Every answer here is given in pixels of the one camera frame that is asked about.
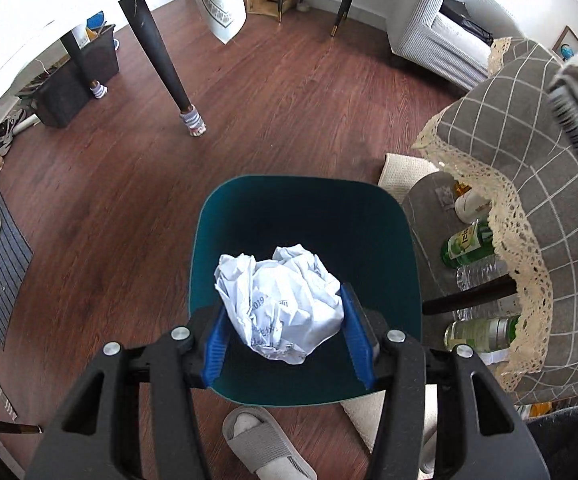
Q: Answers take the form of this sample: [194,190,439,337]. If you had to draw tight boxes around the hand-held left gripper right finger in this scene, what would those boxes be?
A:
[339,282,552,480]

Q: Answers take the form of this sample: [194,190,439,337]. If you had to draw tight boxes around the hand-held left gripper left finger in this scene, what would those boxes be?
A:
[24,305,230,480]

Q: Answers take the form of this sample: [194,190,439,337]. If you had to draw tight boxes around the white paper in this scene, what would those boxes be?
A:
[214,244,345,366]

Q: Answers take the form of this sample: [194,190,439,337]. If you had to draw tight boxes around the teal plastic bin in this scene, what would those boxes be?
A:
[189,175,424,407]

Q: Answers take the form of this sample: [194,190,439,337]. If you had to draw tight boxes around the grey checked lace tablecloth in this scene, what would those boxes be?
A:
[411,37,578,407]

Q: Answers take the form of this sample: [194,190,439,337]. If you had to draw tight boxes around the grey slipper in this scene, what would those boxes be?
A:
[222,406,318,480]

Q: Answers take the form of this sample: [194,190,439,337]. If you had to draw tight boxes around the black round table leg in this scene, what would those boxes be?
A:
[421,275,518,315]

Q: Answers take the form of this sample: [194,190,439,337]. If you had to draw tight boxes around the clear glass bottle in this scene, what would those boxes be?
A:
[444,316,520,352]

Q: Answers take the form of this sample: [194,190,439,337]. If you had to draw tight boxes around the grey round table shelf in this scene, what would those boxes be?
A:
[401,172,520,361]

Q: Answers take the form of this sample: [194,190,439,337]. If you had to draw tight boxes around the clear water bottle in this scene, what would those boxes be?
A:
[456,255,510,291]

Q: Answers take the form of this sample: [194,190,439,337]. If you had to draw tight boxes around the clear plastic bottle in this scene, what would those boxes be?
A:
[456,294,520,322]

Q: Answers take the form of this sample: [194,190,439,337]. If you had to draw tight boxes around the black bag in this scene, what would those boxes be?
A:
[439,0,494,47]

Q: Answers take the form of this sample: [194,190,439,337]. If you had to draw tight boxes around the green label bottle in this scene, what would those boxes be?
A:
[441,220,496,267]

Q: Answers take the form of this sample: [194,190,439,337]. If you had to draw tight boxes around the white plastic bottle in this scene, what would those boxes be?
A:
[454,189,492,224]

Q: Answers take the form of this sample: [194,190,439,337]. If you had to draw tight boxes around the white armchair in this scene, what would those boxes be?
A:
[386,0,496,92]

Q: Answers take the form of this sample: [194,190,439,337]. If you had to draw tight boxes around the striped knife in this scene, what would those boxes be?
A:
[0,374,18,422]

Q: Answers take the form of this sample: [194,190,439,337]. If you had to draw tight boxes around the striped grey doormat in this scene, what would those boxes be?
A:
[0,185,35,347]

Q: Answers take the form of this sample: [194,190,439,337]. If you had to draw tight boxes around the black rod with gold tip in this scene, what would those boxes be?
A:
[0,412,43,436]

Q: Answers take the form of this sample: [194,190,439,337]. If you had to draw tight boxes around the black cloth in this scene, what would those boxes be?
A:
[524,394,578,480]

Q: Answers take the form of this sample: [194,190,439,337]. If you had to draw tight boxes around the black storage box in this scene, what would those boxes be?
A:
[34,22,121,129]

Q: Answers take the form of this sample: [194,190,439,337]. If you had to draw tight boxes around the white black sneakers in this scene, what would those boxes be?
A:
[0,109,26,157]

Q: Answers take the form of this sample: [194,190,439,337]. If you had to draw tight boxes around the blue yellow packet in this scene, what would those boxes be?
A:
[85,11,107,41]

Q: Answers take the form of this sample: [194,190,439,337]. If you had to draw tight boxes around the white tablecloth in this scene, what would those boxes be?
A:
[0,0,247,161]

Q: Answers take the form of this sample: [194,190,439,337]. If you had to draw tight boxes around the wooden picture frame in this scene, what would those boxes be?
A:
[553,25,578,62]

